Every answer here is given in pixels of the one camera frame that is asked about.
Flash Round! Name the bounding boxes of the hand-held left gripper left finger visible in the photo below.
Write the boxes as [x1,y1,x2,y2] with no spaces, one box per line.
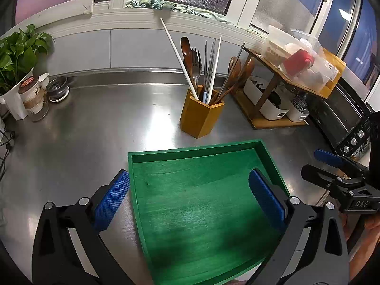
[31,169,134,285]

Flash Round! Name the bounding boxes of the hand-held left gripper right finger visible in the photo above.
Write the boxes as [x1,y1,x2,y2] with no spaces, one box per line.
[246,169,351,285]

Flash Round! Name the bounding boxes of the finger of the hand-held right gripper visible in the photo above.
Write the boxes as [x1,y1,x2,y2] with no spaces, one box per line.
[314,149,371,179]
[301,163,345,188]

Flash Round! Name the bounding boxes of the green wooden tray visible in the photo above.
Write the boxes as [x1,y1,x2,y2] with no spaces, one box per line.
[128,138,293,285]

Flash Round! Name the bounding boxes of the hexagonal wooden utensil holder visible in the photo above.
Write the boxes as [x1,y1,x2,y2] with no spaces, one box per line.
[180,85,225,138]

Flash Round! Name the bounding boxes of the light brown wooden spoon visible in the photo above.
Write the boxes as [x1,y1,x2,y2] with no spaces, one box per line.
[221,56,256,101]

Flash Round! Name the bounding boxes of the blue-handled metal chopstick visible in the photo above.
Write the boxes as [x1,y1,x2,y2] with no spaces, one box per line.
[203,41,208,102]

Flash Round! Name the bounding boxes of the silver metal chopstick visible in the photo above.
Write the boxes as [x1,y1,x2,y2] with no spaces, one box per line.
[213,42,246,105]
[209,39,216,92]
[207,41,214,92]

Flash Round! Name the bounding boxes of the small dark wooden spoon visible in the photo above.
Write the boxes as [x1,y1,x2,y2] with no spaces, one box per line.
[180,36,197,87]

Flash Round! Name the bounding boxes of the person's right hand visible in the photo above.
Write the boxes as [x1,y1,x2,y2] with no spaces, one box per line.
[341,212,380,259]

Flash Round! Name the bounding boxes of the black toaster oven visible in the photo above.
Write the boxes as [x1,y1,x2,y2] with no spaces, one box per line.
[306,76,373,155]

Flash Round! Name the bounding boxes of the white storage bin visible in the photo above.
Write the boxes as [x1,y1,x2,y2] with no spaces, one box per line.
[260,90,290,121]
[243,76,272,106]
[287,95,310,122]

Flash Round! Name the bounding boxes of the wooden shelf rack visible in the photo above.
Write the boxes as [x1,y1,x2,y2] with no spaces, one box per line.
[232,47,337,130]

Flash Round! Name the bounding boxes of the yellow envelope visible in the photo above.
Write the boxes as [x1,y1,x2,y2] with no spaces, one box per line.
[321,47,347,98]

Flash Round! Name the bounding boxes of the red box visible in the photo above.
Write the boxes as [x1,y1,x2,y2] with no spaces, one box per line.
[282,50,314,76]

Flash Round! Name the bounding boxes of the clear plastic container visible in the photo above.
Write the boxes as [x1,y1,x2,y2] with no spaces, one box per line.
[261,25,339,92]

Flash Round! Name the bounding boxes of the dark ceramic bowl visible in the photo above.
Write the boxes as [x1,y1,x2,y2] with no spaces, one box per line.
[46,76,70,103]

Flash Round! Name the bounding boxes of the printed paper cup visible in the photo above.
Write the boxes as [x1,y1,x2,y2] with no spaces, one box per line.
[18,76,45,115]

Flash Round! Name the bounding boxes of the white plant pot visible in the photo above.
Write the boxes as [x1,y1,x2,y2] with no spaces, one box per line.
[0,67,34,121]

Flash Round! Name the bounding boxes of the green potted plant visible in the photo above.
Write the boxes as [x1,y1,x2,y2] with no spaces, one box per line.
[0,24,55,95]

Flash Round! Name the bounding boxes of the pale green cloth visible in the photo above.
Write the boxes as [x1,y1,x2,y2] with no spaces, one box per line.
[125,0,268,36]

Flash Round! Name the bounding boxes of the black cables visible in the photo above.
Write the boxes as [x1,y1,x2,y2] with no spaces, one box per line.
[0,131,15,181]

